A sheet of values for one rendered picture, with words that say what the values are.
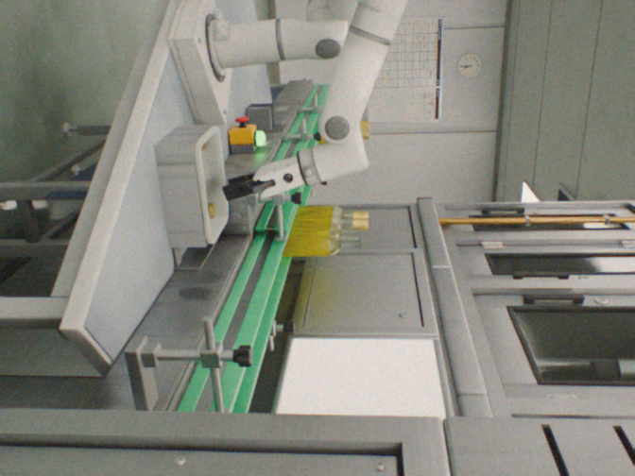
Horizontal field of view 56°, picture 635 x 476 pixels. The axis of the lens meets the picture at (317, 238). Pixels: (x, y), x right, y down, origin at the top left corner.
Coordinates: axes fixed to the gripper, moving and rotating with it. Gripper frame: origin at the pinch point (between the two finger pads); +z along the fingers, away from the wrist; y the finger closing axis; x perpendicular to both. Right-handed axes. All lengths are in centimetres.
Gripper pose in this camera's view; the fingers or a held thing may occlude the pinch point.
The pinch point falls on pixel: (235, 187)
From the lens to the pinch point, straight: 127.5
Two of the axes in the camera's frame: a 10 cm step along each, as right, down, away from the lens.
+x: -3.0, -9.0, -3.3
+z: -9.5, 2.5, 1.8
